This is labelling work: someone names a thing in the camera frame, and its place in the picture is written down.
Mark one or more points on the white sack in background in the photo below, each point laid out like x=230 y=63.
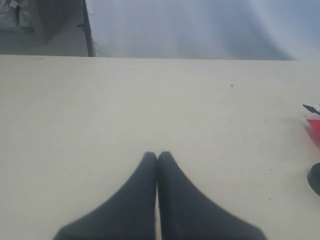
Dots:
x=8 y=17

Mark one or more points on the black backdrop stand pole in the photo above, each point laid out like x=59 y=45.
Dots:
x=86 y=28

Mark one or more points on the dark grey rounded object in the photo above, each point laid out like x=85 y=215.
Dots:
x=313 y=178

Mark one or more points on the red cloth piece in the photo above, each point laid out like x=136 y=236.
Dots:
x=313 y=128

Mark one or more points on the white backdrop cloth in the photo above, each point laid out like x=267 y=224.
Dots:
x=206 y=29

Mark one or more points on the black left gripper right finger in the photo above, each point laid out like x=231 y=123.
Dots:
x=187 y=214

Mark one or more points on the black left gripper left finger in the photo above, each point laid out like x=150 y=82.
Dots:
x=127 y=215

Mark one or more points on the green white bag in background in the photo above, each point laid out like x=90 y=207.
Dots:
x=25 y=17

